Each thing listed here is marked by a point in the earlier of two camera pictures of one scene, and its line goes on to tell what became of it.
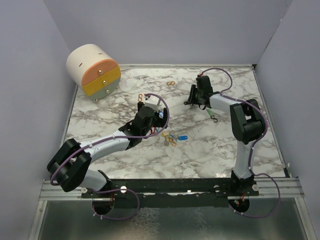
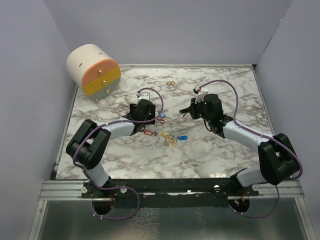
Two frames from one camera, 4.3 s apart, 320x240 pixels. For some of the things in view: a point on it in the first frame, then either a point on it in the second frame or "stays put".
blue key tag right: [182, 138] stays put
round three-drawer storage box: [93, 71] stays put
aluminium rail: [283, 188] stays put
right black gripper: [191, 99] -> [192, 108]
